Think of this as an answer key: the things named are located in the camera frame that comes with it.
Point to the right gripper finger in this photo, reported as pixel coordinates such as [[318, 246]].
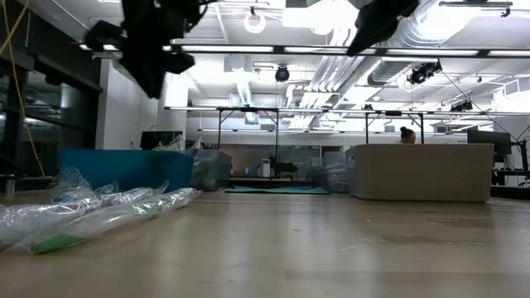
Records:
[[363, 31], [374, 39]]

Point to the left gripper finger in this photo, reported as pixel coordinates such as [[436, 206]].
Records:
[[156, 85], [141, 80]]

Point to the black monitor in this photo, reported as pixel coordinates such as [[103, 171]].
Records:
[[159, 140], [488, 141]]

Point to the teal plastic bin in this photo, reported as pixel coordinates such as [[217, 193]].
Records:
[[124, 169]]

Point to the clear smoky plastic bin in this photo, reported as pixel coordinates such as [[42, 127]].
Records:
[[331, 174], [211, 169]]

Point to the person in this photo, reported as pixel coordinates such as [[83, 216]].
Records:
[[408, 136]]

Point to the white bottle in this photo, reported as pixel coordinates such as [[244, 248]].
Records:
[[265, 167]]

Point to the blue wrapped toothbrush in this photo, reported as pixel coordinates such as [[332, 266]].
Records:
[[66, 198]]

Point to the light grey plastic bin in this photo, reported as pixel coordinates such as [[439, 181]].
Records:
[[418, 174]]

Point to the black desktop device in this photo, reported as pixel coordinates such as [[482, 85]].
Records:
[[283, 167]]

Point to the green flat mat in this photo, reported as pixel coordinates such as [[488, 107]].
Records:
[[281, 190]]

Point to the silver ventilation duct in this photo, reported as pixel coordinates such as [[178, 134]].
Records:
[[435, 25]]

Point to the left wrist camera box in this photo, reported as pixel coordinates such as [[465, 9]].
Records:
[[103, 35]]

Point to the black hanging camera rig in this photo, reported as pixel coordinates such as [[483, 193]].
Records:
[[461, 106], [422, 73]]

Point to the black ceiling dome camera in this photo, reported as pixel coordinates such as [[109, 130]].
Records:
[[282, 74]]

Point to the black background rig frame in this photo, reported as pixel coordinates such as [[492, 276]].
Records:
[[248, 109]]

